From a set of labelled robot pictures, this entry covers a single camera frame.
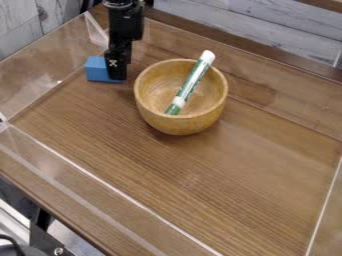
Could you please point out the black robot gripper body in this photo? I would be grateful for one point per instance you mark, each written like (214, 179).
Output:
(126, 21)

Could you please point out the green and white tube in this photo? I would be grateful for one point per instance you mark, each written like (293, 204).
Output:
(191, 82)

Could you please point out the light wooden bowl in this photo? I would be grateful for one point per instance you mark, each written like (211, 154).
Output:
(155, 88)

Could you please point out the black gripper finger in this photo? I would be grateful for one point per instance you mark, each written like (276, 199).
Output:
(117, 59)

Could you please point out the blue rectangular block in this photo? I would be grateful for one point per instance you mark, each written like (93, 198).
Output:
(96, 70)

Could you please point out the black metal table leg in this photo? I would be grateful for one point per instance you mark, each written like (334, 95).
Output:
(41, 239)

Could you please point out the clear acrylic tray wall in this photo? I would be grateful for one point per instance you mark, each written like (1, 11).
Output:
(250, 188)

